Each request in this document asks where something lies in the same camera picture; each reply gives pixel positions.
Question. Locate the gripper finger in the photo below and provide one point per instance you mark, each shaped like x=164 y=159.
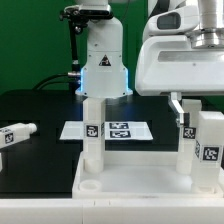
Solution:
x=174 y=99

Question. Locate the white left fence piece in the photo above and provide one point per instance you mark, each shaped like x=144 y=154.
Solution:
x=1 y=165

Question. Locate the black camera on stand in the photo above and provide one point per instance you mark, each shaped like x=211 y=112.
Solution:
x=78 y=16

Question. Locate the white front fence bar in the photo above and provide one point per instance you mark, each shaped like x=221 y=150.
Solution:
x=132 y=211

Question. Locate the white square desk top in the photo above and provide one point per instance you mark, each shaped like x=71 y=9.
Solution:
x=137 y=175

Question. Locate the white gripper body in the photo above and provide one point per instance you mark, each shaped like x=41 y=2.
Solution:
x=182 y=50

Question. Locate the white marker base sheet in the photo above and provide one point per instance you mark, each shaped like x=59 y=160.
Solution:
x=126 y=130

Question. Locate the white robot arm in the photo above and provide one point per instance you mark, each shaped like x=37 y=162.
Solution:
x=104 y=74

